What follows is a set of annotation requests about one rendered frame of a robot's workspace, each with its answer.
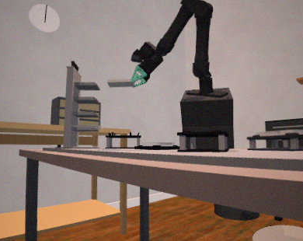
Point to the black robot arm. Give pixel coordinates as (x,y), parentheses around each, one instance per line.
(148,53)

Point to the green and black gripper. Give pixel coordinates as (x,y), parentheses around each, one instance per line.
(144,77)

